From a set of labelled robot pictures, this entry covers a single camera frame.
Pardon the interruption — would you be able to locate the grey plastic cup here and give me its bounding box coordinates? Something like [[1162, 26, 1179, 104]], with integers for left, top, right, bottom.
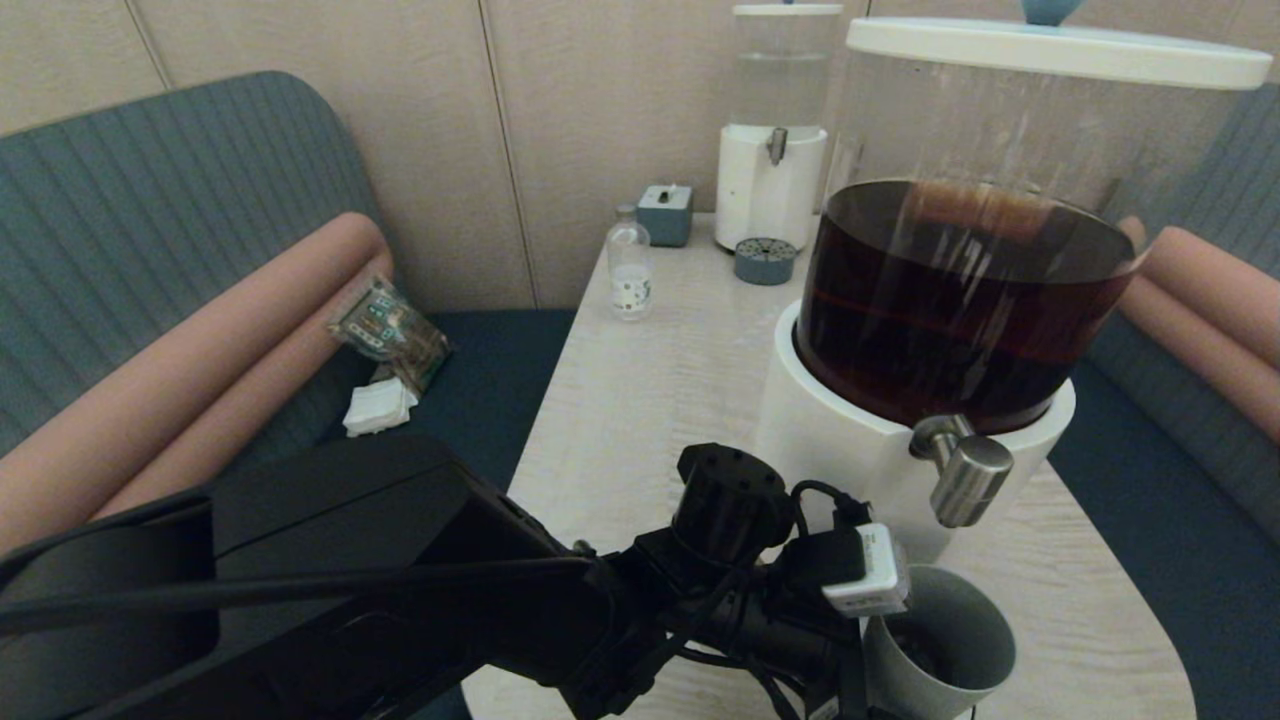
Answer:
[[862, 565, 1017, 720]]

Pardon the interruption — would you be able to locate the large metal dispenser tap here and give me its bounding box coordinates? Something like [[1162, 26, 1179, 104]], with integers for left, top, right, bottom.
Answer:
[[910, 415, 1014, 529]]

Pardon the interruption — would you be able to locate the large dark tea dispenser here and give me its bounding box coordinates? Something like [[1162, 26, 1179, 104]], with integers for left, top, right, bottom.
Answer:
[[755, 45, 1253, 571]]

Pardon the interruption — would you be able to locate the small blue perforated drip tray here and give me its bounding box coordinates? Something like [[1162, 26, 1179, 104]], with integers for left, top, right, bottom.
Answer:
[[733, 237, 798, 287]]

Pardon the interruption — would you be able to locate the teal sofa bench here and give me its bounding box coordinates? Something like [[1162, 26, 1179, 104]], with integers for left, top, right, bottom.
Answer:
[[0, 70, 581, 720], [1045, 82, 1280, 720]]

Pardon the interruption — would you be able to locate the clear plastic bottle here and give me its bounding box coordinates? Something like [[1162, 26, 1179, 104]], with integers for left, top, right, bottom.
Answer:
[[606, 204, 653, 322]]

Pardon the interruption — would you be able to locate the blue-grey square box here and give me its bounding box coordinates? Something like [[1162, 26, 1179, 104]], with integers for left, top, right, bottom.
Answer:
[[637, 184, 694, 248]]

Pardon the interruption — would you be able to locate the small clear water dispenser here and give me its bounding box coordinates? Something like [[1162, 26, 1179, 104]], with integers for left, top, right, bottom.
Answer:
[[714, 12, 843, 254]]

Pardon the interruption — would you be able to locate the white folded napkin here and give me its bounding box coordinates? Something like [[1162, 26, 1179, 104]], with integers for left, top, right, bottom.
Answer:
[[342, 377, 419, 438]]

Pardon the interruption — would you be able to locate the pink bolster cushion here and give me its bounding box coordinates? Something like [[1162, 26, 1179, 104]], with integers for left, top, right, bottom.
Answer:
[[1135, 227, 1280, 373], [0, 212, 389, 556], [90, 255, 396, 521], [1112, 272, 1280, 446]]

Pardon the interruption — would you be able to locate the green snack packet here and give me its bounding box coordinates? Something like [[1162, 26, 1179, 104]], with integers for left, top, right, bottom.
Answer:
[[328, 276, 453, 393]]

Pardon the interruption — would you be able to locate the small white dispenser lid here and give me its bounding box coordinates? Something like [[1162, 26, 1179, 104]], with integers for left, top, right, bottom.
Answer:
[[733, 0, 846, 18]]

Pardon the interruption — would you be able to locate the large white dispenser lid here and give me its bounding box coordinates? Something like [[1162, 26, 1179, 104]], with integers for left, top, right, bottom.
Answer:
[[847, 0, 1273, 91]]

